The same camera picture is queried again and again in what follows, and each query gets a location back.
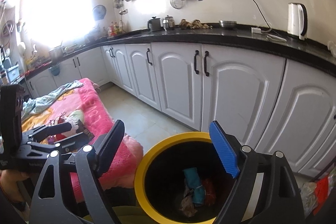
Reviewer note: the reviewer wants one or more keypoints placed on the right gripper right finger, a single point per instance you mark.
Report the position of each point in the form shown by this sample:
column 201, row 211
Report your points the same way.
column 227, row 148

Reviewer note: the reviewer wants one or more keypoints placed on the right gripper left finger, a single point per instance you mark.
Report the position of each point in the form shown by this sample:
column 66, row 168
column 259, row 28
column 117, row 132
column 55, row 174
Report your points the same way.
column 108, row 145

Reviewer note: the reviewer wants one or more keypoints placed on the teal sponge cloth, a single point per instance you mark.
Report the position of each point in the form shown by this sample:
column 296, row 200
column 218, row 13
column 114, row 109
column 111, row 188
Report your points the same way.
column 194, row 184

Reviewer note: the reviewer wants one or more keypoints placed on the white tissue packet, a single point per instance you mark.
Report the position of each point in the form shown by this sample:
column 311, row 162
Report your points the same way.
column 187, row 206

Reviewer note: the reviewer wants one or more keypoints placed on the black pea snack bag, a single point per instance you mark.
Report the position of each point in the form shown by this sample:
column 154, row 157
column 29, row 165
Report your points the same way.
column 88, row 132

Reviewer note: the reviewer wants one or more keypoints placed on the white foam fruit net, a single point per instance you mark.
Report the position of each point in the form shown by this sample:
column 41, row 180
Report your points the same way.
column 76, row 127

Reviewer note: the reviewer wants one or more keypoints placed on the green foam net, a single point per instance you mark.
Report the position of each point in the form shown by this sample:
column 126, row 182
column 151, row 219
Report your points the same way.
column 75, row 116

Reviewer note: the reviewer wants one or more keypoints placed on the purple snack wrapper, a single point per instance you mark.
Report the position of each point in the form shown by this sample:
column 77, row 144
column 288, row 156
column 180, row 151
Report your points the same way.
column 61, row 119

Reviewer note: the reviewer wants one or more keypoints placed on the red snack wrapper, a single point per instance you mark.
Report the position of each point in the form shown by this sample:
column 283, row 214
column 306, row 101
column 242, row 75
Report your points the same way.
column 210, row 195

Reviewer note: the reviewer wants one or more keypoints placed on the yellow rim trash bin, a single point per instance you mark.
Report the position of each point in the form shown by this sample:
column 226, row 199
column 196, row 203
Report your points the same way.
column 160, row 181

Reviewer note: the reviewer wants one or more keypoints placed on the left hand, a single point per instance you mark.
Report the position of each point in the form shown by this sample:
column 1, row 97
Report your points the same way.
column 9, row 186

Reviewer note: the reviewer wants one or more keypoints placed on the light blue cloth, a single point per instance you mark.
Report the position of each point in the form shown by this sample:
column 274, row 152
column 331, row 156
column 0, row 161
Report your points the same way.
column 40, row 104

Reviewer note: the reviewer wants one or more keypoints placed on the pink cartoon blanket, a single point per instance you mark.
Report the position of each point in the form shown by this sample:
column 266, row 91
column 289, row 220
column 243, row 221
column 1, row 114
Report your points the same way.
column 118, row 182

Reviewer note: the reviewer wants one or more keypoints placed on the lower white cabinets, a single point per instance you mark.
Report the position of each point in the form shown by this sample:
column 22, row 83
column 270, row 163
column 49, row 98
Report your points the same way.
column 268, row 102

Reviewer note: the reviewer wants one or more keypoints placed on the teal hanging basket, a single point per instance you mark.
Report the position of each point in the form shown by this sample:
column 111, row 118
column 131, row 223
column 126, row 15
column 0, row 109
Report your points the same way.
column 55, row 70

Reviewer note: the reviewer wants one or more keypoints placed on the steel stock pot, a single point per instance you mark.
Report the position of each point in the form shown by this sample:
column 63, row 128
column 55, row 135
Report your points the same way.
column 56, row 54

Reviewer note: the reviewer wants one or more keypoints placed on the white charger adapter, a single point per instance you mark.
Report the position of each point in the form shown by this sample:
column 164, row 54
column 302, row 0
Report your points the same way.
column 255, row 30

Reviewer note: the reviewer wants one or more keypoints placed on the steel bowl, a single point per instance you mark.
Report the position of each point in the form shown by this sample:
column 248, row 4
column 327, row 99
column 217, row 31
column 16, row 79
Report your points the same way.
column 228, row 24

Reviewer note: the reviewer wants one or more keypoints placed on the condiment bottles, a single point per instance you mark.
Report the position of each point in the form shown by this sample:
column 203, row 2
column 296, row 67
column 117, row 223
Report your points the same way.
column 115, row 29

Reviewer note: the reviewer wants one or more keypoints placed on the ginger roots pile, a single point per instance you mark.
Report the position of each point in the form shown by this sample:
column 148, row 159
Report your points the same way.
column 194, row 25

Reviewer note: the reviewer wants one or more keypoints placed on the black countertop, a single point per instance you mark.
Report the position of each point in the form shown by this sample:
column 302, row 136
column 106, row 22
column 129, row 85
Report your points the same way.
column 308, row 51

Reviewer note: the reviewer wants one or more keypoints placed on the steel teapot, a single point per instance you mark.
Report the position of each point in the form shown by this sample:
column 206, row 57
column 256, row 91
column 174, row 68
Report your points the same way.
column 168, row 23

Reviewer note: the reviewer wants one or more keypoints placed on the dark kettle pot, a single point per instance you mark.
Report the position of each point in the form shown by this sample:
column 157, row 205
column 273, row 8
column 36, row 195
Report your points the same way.
column 154, row 24

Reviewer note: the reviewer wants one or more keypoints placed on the white electric kettle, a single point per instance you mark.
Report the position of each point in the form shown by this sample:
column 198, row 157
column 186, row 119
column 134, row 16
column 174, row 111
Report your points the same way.
column 297, row 20

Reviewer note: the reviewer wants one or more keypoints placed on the clear plastic bag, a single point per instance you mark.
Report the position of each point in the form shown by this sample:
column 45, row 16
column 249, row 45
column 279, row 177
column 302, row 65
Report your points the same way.
column 332, row 47

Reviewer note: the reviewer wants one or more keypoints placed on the window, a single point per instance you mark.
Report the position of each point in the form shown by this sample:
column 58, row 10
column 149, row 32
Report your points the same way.
column 53, row 23

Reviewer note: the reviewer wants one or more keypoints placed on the wall exhaust fan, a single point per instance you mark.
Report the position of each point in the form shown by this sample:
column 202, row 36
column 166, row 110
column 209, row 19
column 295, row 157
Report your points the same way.
column 99, row 12

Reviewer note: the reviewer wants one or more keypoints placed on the wire strainer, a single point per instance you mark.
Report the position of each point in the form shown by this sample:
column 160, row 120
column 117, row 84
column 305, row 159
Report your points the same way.
column 177, row 4

